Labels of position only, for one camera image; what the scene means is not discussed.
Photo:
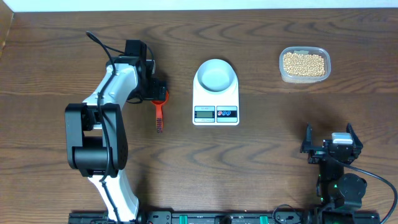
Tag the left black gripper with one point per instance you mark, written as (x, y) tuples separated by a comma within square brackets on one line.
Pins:
[(153, 93)]

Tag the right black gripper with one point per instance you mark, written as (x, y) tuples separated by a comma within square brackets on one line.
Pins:
[(316, 154)]

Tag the red plastic measuring scoop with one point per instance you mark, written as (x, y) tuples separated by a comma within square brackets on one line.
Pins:
[(159, 113)]

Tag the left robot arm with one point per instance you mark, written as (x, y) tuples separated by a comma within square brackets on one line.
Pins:
[(96, 139)]

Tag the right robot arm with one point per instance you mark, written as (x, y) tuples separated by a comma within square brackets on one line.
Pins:
[(339, 191)]

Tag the grey round bowl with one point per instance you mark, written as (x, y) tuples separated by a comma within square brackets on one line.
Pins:
[(215, 75)]

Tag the white digital kitchen scale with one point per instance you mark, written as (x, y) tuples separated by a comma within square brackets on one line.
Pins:
[(215, 108)]

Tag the pile of soybeans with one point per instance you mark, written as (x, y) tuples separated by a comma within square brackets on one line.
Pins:
[(303, 65)]

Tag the clear plastic container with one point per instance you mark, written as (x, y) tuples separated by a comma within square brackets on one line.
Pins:
[(305, 50)]

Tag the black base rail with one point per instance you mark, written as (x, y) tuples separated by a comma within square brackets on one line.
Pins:
[(165, 217)]

